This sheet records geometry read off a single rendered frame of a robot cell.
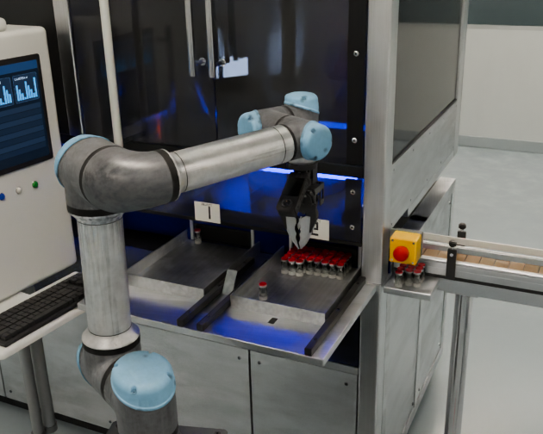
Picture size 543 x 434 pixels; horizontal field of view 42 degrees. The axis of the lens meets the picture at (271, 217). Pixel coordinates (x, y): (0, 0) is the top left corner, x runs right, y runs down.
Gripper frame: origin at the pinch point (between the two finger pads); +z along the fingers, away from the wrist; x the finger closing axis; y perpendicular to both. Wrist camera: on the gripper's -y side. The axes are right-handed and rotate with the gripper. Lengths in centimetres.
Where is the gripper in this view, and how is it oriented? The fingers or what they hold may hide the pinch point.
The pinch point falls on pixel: (298, 244)
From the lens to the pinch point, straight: 167.4
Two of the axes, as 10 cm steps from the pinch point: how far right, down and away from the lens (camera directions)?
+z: 0.2, 9.3, 3.6
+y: 4.2, -3.4, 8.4
